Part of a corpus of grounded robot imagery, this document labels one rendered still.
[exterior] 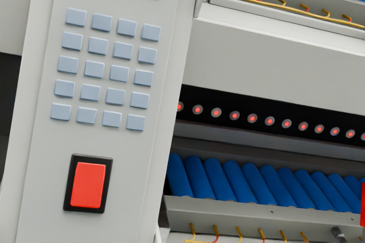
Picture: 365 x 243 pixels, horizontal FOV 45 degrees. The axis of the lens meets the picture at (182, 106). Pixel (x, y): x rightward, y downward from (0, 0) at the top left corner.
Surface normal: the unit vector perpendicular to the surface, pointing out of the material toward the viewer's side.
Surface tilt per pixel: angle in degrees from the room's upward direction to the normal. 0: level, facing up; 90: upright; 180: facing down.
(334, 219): 22
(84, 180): 84
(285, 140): 112
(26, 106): 90
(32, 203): 90
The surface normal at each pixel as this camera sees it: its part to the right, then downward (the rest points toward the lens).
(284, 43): 0.18, 0.47
